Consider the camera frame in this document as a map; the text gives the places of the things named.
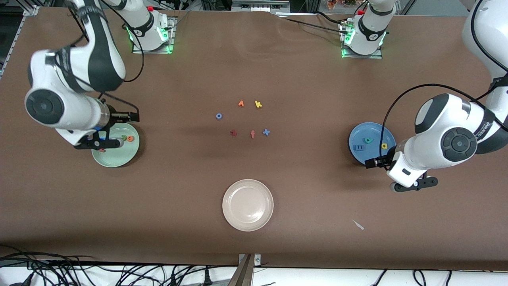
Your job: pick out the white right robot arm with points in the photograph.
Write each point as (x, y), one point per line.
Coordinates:
(59, 107)

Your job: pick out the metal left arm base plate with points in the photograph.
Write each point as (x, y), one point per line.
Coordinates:
(357, 57)

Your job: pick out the metal frame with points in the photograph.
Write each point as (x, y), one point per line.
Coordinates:
(258, 4)

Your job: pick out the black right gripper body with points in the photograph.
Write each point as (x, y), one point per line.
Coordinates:
(115, 116)

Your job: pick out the blue plate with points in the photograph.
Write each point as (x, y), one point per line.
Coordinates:
(371, 129)

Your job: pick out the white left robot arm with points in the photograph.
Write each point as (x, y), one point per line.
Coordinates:
(444, 139)

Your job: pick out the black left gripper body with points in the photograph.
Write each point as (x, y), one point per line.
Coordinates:
(385, 160)

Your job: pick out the white paper scrap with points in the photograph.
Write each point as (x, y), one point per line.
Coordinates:
(359, 226)

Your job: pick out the metal table clamp bracket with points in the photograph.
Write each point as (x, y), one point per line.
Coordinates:
(248, 270)

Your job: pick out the beige plate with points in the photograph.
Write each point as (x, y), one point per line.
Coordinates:
(248, 204)

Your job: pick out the green plate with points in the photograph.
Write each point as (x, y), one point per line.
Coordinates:
(119, 157)

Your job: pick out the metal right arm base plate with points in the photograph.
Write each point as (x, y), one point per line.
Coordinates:
(173, 35)

